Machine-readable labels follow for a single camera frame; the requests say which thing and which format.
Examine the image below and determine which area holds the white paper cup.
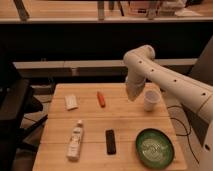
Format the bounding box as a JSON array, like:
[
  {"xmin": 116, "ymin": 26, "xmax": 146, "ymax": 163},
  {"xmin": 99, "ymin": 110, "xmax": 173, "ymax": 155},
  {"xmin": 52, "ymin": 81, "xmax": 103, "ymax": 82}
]
[{"xmin": 144, "ymin": 90, "xmax": 160, "ymax": 112}]

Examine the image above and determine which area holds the white plastic bottle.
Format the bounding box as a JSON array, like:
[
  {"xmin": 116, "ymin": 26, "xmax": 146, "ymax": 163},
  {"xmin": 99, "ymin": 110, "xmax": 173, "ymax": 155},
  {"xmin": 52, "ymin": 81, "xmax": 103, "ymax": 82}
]
[{"xmin": 67, "ymin": 120, "xmax": 84, "ymax": 161}]

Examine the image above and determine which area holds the green patterned plate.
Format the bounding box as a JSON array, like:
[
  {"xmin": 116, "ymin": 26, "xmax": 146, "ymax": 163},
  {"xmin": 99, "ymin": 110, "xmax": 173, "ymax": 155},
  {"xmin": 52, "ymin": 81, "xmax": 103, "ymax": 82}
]
[{"xmin": 135, "ymin": 128, "xmax": 175, "ymax": 170}]

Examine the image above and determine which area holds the white folded cloth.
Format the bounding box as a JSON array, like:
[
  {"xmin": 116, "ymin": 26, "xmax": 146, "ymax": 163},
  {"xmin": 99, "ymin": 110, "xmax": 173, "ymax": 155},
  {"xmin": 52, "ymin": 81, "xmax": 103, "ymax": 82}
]
[{"xmin": 65, "ymin": 95, "xmax": 78, "ymax": 110}]

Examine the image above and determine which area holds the black chair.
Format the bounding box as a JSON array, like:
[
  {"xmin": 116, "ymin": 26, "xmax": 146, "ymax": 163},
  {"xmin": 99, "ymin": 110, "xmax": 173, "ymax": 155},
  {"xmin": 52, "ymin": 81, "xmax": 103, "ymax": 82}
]
[{"xmin": 0, "ymin": 60, "xmax": 47, "ymax": 171}]

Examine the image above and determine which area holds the black cable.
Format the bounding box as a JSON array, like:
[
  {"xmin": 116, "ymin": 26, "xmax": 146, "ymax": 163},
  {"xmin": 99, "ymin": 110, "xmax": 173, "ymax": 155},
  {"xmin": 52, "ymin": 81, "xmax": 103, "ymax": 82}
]
[{"xmin": 166, "ymin": 104, "xmax": 201, "ymax": 164}]

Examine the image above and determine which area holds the orange carrot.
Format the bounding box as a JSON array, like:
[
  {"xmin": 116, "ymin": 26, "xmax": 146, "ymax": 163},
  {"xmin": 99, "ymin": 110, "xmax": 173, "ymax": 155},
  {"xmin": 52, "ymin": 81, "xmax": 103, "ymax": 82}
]
[{"xmin": 97, "ymin": 92, "xmax": 106, "ymax": 107}]

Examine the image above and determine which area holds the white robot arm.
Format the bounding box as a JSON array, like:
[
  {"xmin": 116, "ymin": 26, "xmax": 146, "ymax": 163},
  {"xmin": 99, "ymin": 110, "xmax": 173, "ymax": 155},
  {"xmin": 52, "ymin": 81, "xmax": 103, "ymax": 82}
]
[{"xmin": 123, "ymin": 45, "xmax": 213, "ymax": 171}]

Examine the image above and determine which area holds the grey back table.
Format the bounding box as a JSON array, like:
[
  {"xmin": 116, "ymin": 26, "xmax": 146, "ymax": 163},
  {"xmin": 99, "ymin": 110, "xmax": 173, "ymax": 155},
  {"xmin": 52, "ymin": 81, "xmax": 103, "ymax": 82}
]
[{"xmin": 13, "ymin": 58, "xmax": 198, "ymax": 79}]

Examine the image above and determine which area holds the white tapered gripper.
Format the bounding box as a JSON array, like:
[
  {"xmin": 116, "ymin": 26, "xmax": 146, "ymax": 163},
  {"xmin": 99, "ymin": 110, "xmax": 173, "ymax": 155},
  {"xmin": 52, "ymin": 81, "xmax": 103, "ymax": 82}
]
[{"xmin": 126, "ymin": 86, "xmax": 143, "ymax": 101}]

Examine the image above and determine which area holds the black remote control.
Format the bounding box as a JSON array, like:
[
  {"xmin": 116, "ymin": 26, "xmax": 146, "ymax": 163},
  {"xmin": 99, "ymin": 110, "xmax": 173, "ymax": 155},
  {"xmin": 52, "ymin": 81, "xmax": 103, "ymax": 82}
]
[{"xmin": 105, "ymin": 130, "xmax": 116, "ymax": 155}]

